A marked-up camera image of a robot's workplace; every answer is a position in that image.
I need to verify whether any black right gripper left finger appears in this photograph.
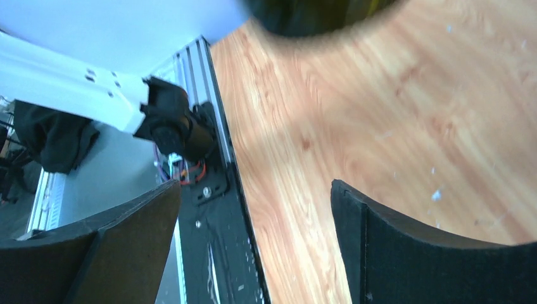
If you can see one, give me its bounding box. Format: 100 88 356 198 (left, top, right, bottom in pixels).
1 181 181 303

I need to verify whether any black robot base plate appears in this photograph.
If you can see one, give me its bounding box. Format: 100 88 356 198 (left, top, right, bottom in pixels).
179 101 270 303

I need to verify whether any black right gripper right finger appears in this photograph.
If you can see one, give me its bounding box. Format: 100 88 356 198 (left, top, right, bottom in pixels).
331 180 536 303

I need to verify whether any dark bottle white label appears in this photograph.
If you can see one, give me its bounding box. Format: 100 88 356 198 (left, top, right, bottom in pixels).
241 0 404 39

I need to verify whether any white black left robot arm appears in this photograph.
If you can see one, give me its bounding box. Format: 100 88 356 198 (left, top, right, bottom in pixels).
1 34 217 162

